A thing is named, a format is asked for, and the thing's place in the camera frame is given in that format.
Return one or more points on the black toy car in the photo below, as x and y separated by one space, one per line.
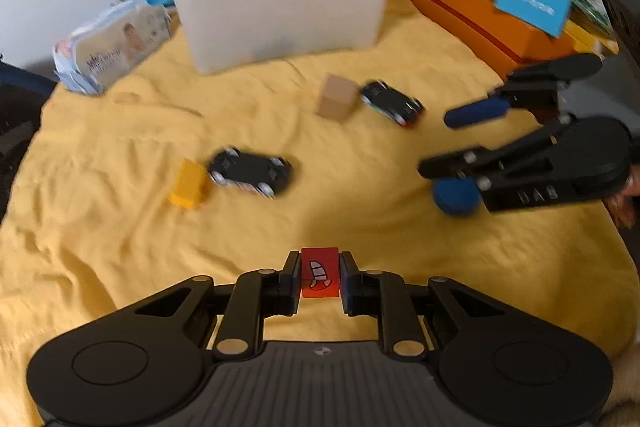
250 169

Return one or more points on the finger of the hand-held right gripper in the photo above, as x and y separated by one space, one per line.
475 113
465 164

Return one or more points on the plain wooden cube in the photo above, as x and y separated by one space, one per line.
336 99

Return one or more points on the dark blue open suitcase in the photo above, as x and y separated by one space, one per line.
20 107

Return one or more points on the light blue card box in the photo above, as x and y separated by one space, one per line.
532 2

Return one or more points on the translucent plastic storage bin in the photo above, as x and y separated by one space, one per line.
280 7

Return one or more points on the orange cardboard box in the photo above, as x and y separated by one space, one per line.
475 17

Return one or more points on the dark wooden furniture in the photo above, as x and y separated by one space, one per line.
622 7

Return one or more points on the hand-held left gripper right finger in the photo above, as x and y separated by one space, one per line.
348 294

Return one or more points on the small yellow block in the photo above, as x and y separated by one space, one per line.
189 184

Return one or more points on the red printed cube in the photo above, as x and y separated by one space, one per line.
320 277

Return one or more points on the dark grey toy car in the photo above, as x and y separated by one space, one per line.
392 103

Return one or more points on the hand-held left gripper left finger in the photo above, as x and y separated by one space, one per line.
292 282

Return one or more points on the baby wet wipes pack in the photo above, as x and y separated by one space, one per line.
110 47

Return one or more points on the blue round-based toy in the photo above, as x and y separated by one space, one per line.
455 199

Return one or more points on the yellow blanket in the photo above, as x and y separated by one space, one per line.
125 257

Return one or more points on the person's right hand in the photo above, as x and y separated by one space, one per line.
627 209

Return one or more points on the yellow packet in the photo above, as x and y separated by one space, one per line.
587 36

